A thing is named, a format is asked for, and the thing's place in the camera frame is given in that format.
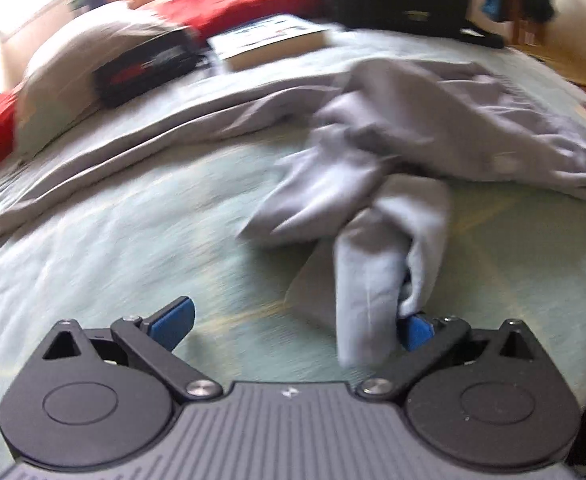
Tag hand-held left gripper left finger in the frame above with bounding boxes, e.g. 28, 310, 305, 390
42, 296, 224, 403

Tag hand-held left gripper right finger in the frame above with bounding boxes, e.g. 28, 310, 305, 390
358, 312, 541, 403

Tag grey pants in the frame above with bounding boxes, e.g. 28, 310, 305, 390
0, 57, 586, 368

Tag black pouch with red print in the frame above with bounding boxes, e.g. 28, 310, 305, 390
93, 27, 208, 108

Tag grey pillow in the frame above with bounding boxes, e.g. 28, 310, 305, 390
15, 7, 194, 156

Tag thick paperback book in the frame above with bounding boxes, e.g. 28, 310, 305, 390
207, 14, 331, 72

